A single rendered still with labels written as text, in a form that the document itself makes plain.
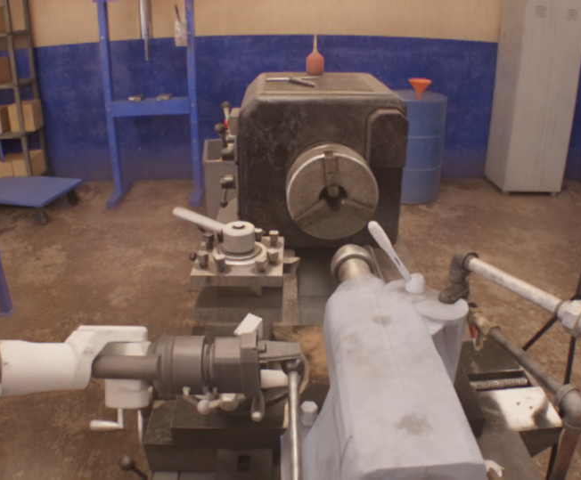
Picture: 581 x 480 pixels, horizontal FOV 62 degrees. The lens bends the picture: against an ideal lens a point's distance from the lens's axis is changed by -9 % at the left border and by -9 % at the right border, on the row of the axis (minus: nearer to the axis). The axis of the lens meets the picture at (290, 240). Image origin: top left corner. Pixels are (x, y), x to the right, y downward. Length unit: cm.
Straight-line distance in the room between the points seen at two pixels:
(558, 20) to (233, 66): 285
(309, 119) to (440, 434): 115
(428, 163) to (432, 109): 46
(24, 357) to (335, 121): 116
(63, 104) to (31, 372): 469
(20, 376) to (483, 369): 91
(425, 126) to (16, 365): 397
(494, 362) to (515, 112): 379
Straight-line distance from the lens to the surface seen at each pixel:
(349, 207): 141
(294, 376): 77
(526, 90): 486
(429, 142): 443
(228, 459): 96
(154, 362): 74
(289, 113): 158
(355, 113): 160
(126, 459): 110
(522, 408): 113
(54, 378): 74
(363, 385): 67
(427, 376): 69
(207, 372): 77
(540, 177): 514
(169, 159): 514
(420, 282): 86
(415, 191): 452
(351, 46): 490
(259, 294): 102
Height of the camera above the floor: 159
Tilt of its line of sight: 25 degrees down
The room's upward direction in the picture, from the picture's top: straight up
